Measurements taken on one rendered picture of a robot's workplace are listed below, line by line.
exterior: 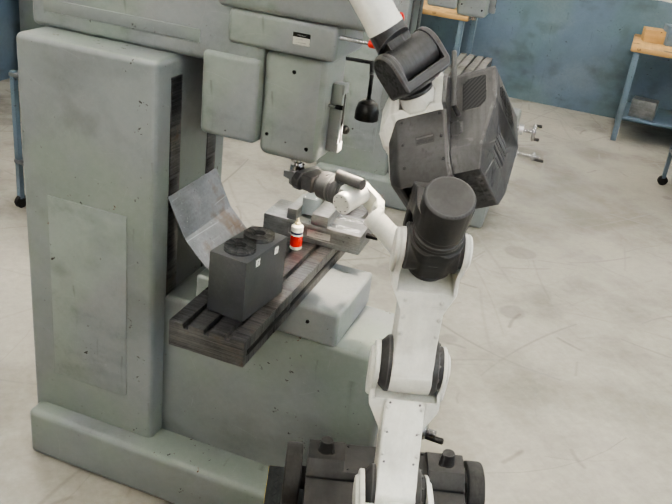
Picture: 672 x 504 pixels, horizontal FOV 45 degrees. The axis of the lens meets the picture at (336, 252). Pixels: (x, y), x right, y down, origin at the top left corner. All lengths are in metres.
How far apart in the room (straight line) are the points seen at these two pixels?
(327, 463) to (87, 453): 1.11
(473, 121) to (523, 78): 7.05
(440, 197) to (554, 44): 7.22
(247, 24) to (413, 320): 0.98
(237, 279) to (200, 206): 0.59
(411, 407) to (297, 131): 0.87
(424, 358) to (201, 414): 1.17
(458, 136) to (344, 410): 1.12
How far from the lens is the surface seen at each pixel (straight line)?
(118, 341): 2.92
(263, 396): 2.82
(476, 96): 2.02
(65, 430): 3.20
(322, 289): 2.67
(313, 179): 2.51
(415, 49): 1.97
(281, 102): 2.44
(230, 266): 2.24
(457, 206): 1.74
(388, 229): 2.40
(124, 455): 3.10
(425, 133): 1.97
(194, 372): 2.91
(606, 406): 4.06
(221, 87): 2.49
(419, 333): 2.01
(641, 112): 8.21
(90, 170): 2.70
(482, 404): 3.82
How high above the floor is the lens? 2.17
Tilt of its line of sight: 26 degrees down
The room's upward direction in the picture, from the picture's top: 7 degrees clockwise
